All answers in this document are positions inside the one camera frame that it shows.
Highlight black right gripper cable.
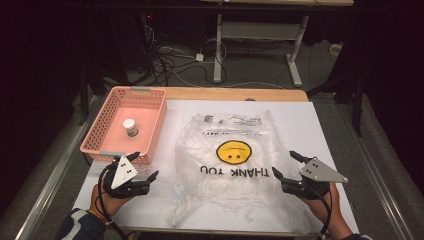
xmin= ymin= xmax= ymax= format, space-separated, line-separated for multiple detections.
xmin=304 ymin=184 xmax=334 ymax=240

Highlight person's left hand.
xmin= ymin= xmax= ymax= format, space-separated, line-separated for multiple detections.
xmin=89 ymin=184 xmax=132 ymax=219

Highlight tangle of floor cables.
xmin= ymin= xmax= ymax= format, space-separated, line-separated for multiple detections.
xmin=138 ymin=13 xmax=231 ymax=87

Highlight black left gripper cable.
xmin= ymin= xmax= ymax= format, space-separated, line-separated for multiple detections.
xmin=96 ymin=164 xmax=131 ymax=240

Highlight pink perforated plastic basket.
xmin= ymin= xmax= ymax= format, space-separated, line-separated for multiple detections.
xmin=79 ymin=85 xmax=168 ymax=166

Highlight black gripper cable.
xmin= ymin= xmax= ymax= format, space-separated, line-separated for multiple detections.
xmin=304 ymin=184 xmax=334 ymax=240
xmin=96 ymin=164 xmax=131 ymax=240

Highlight white table mat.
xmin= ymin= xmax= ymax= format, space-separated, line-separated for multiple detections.
xmin=72 ymin=99 xmax=360 ymax=235

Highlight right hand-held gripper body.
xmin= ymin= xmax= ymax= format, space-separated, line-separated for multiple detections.
xmin=281 ymin=157 xmax=349 ymax=201

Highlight clear smiley-print plastic bag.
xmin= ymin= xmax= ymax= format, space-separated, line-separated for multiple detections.
xmin=166 ymin=109 xmax=313 ymax=234

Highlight person's right hand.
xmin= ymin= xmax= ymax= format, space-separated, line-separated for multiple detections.
xmin=301 ymin=182 xmax=342 ymax=226

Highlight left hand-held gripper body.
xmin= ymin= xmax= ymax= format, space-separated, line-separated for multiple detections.
xmin=103 ymin=154 xmax=151 ymax=200

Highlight metal floor rail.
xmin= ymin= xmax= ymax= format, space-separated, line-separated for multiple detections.
xmin=14 ymin=94 xmax=106 ymax=240
xmin=344 ymin=103 xmax=416 ymax=240

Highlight white metal desk frame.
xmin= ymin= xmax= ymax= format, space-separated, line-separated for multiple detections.
xmin=199 ymin=0 xmax=355 ymax=88

